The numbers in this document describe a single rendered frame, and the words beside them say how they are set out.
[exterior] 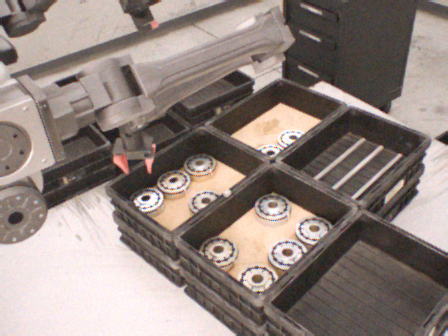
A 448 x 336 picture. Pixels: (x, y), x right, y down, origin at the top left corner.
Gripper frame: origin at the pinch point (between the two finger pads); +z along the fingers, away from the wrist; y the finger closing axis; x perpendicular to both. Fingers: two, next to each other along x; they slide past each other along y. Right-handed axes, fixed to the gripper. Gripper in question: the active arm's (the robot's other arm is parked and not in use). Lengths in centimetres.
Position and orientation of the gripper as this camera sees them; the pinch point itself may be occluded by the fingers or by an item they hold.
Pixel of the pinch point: (138, 170)
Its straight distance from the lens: 146.4
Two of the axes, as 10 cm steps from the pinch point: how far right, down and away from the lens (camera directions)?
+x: 0.0, 6.4, -7.7
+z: 0.5, 7.7, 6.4
